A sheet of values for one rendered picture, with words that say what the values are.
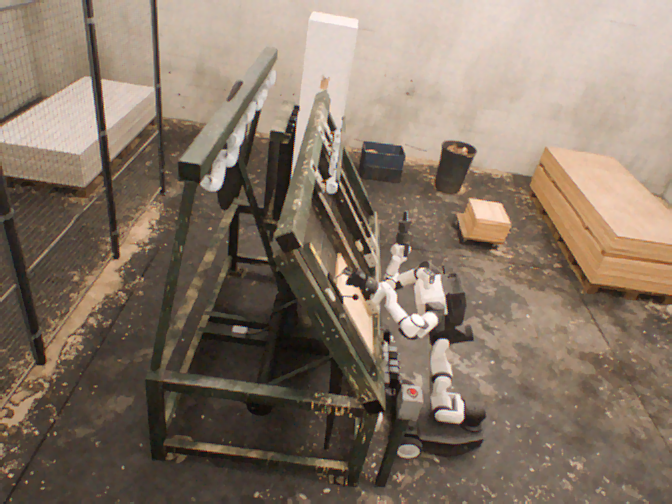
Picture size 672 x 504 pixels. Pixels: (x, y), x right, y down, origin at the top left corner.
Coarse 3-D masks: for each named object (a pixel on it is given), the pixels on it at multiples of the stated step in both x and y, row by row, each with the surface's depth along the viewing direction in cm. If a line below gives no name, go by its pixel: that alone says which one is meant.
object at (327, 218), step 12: (312, 168) 290; (324, 180) 298; (312, 204) 304; (324, 204) 304; (324, 216) 309; (336, 228) 313; (336, 240) 318; (348, 252) 323; (348, 264) 328; (372, 312) 349
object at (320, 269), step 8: (304, 248) 264; (312, 256) 266; (312, 264) 269; (320, 272) 272; (336, 296) 280; (336, 304) 284; (344, 304) 289; (344, 312) 287; (352, 320) 293; (352, 328) 293; (352, 336) 296; (360, 336) 298; (360, 344) 300; (368, 352) 304; (368, 360) 307
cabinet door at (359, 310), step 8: (336, 264) 313; (344, 264) 324; (336, 272) 305; (336, 280) 298; (344, 280) 313; (344, 288) 307; (352, 288) 324; (360, 296) 336; (352, 304) 313; (360, 304) 330; (352, 312) 307; (360, 312) 324; (368, 312) 342; (360, 320) 318; (368, 320) 337; (360, 328) 312; (368, 328) 330; (368, 336) 324; (368, 344) 318
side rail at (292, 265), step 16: (272, 256) 238; (288, 256) 237; (288, 272) 242; (304, 272) 241; (304, 288) 247; (304, 304) 253; (320, 304) 252; (320, 320) 258; (336, 320) 262; (320, 336) 264; (336, 336) 263; (336, 352) 270; (352, 352) 270; (352, 368) 276; (352, 384) 283; (368, 384) 282
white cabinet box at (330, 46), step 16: (320, 16) 613; (336, 16) 630; (320, 32) 592; (336, 32) 591; (352, 32) 591; (320, 48) 602; (336, 48) 601; (352, 48) 601; (304, 64) 613; (320, 64) 612; (336, 64) 611; (304, 80) 624; (320, 80) 623; (336, 80) 622; (304, 96) 635; (336, 96) 633; (304, 112) 646; (336, 112) 644; (304, 128) 658
